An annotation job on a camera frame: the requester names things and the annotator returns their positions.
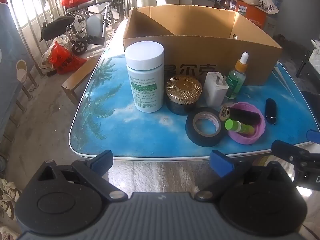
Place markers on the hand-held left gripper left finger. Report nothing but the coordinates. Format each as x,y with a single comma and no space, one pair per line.
100,159

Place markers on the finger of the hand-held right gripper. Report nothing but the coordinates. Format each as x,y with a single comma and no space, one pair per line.
314,134
287,151

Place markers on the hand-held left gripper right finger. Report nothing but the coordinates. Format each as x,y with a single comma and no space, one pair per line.
220,161

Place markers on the pink plastic lid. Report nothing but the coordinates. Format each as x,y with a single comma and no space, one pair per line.
240,139

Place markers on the black tape roll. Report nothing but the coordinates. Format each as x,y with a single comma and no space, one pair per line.
192,135

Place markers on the green lip balm tube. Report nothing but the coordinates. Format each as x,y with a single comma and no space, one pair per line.
240,127

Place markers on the small black case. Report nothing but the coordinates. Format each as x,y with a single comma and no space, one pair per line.
271,110

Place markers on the black tube with gold end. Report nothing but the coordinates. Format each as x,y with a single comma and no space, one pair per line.
245,116

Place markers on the white charger plug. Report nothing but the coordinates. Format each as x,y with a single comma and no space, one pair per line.
215,90

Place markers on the green dropper bottle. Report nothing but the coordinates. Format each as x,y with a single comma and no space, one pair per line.
235,82

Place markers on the dark jar with gold lid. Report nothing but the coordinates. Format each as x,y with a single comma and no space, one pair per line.
183,87

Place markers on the brown cardboard box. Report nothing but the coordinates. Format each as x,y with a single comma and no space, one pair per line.
190,52

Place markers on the wooden bench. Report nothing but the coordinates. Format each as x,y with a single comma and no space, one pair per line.
80,76

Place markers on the white pill bottle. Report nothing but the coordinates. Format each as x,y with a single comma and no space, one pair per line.
145,80

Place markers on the metal railing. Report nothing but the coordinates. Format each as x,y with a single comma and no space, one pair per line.
28,95

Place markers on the light sneaker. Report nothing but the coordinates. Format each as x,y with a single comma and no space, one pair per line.
8,197
7,233

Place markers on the white water dispenser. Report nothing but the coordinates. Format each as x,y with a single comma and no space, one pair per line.
271,25

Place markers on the wide orange carton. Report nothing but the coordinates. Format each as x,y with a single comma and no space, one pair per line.
253,15

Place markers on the white checked cloth bag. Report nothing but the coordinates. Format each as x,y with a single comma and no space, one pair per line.
267,3

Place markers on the blue printed blanket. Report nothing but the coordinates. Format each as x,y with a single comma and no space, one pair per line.
7,55

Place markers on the wheelchair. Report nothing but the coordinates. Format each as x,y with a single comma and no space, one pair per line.
56,26

